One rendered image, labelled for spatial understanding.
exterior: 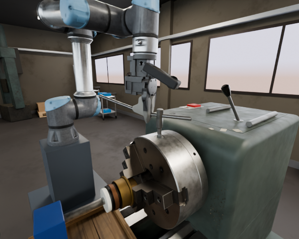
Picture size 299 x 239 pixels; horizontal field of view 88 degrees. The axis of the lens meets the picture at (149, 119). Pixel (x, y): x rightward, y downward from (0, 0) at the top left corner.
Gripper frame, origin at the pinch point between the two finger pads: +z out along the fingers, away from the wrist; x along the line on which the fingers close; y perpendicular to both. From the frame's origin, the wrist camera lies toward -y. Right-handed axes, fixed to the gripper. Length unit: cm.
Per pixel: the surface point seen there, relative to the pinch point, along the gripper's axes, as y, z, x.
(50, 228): 11.0, 18.5, 30.3
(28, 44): 625, -90, -367
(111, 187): 5.6, 17.5, 15.0
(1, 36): 589, -96, -269
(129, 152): 6.0, 12.2, 3.3
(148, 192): -5.5, 17.0, 13.0
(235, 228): -32.1, 34.7, -1.7
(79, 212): 10.0, 20.7, 23.1
